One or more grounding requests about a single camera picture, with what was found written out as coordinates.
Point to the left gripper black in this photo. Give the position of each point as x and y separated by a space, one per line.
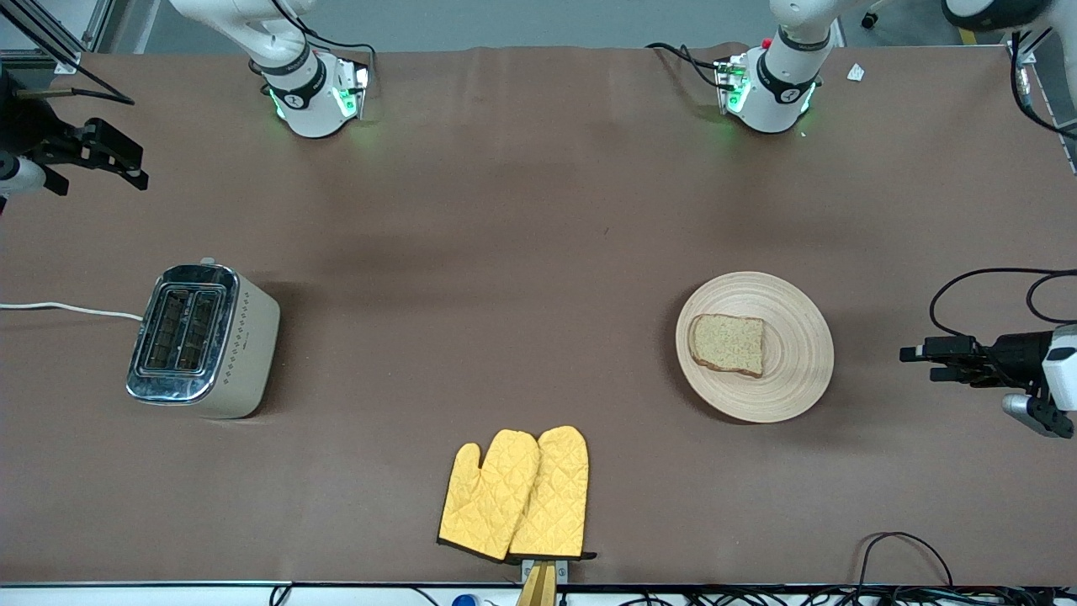
1014 353

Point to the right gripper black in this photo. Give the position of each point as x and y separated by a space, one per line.
25 126

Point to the round wooden plate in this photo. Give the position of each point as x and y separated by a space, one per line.
799 353

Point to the brown toast slice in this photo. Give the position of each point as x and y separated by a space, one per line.
728 345

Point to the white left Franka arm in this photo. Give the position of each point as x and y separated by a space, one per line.
778 93

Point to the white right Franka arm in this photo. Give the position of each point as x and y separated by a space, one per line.
303 93

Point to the beige chrome toaster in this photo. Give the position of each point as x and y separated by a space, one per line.
210 345

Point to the white paper scrap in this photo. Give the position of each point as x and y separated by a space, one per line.
856 72

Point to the yellow quilted oven mitt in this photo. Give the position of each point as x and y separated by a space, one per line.
555 497
488 497

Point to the silver aluminium frame profile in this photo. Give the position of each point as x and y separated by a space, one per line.
101 25
1047 76

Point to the small grey metal bracket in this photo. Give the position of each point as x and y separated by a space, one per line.
559 568

